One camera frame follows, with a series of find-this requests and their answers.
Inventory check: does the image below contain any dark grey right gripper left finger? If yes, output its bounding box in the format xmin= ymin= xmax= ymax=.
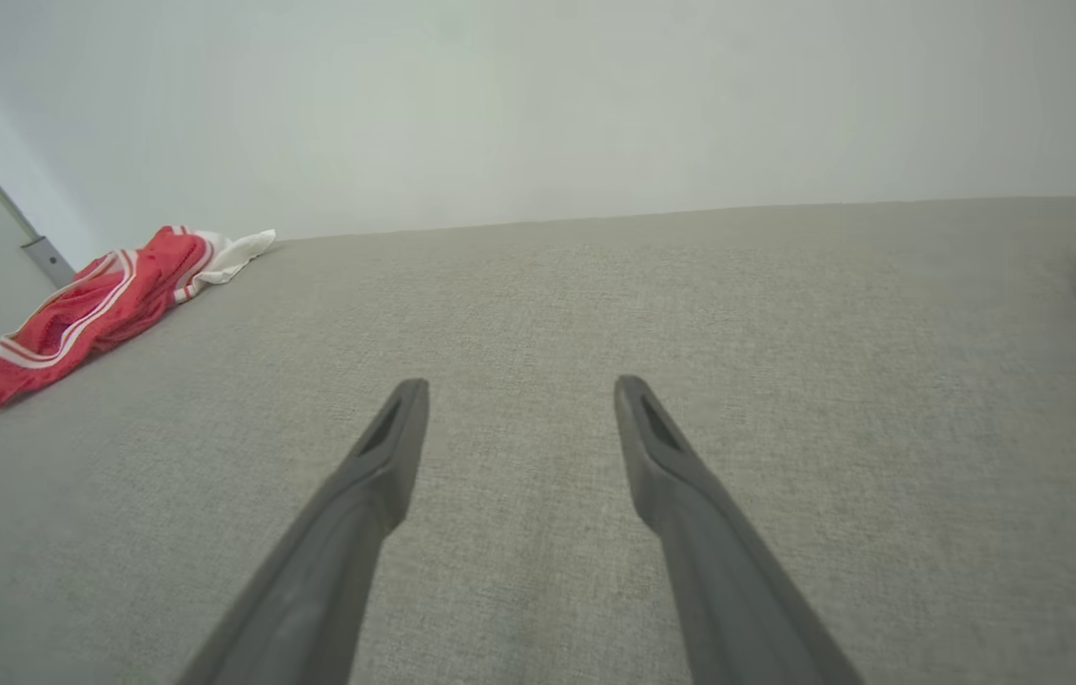
xmin=178 ymin=378 xmax=432 ymax=685

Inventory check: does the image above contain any grey metal rail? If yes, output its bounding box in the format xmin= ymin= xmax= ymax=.
xmin=0 ymin=95 xmax=77 ymax=288

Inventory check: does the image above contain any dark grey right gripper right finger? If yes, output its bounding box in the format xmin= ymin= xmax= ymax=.
xmin=614 ymin=374 xmax=868 ymax=685

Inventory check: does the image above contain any red shirt with white sleeves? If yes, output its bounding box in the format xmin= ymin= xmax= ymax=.
xmin=0 ymin=225 xmax=278 ymax=411

